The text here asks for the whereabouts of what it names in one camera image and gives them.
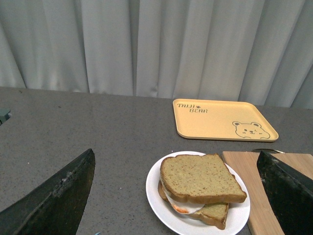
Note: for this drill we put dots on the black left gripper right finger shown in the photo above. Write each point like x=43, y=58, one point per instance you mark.
x=290, y=194

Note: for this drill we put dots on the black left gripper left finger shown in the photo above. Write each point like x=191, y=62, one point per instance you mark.
x=57, y=205

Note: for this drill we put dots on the bread slice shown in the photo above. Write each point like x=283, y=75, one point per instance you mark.
x=200, y=180
x=212, y=214

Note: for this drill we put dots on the fried egg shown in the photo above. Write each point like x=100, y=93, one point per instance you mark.
x=182, y=208

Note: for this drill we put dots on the white round plate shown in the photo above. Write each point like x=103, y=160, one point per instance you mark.
x=237, y=217

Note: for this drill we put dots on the bamboo cutting board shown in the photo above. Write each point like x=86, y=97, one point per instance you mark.
x=262, y=220

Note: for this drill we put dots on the grey device at table edge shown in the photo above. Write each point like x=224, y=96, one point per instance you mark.
x=4, y=115

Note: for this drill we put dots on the yellow bear tray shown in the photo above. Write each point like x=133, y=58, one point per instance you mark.
x=221, y=120

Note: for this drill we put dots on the grey curtain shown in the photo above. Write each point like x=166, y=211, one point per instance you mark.
x=258, y=51

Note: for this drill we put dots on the metal cutting board handle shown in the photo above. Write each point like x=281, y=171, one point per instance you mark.
x=267, y=150

